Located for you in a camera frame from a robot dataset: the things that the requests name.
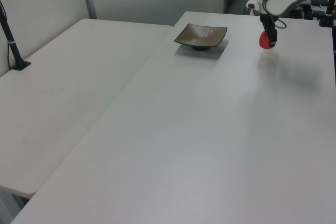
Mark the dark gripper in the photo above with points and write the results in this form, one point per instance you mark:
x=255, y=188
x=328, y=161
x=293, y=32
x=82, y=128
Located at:
x=267, y=20

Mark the black pole stand with band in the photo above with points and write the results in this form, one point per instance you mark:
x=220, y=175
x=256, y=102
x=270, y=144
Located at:
x=11, y=43

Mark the white side table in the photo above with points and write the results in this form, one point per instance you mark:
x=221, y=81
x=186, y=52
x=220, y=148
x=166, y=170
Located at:
x=65, y=82

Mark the red apple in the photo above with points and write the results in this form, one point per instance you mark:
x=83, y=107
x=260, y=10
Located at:
x=264, y=41

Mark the brown square ceramic plate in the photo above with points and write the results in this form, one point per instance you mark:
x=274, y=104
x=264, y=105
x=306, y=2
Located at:
x=200, y=35

